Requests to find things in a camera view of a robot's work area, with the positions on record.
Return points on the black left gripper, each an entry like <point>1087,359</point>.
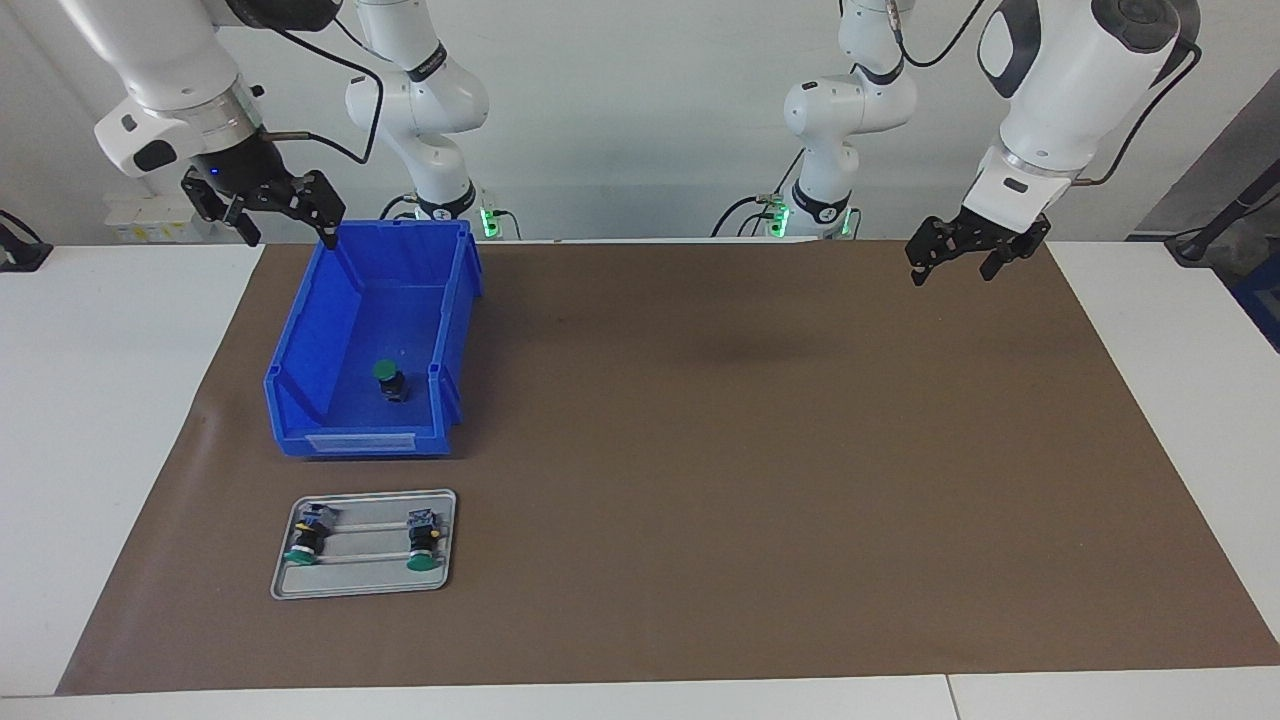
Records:
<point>1000,235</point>

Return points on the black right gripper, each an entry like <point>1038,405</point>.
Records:
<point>250,175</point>

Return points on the green push button switch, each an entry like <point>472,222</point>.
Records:
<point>388,378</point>
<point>308,538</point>

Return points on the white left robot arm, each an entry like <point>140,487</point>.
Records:
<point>1060,90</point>

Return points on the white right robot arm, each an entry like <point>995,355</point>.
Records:
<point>160,50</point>

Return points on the green push button white block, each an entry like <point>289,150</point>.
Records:
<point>424,540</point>

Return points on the blue plastic storage bin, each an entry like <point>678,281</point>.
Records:
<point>340,340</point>

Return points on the black stand pole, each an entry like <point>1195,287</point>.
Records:
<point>1200,240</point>

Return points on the blue crate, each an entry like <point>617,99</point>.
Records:
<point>1262,300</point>

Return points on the brown table mat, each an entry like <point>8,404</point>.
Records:
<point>750,480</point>

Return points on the silver metal tray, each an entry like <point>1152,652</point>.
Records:
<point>350,582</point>

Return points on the white wall socket box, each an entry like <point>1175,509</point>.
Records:
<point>140,215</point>

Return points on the black clamp mount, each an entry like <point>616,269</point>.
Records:
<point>20,255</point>

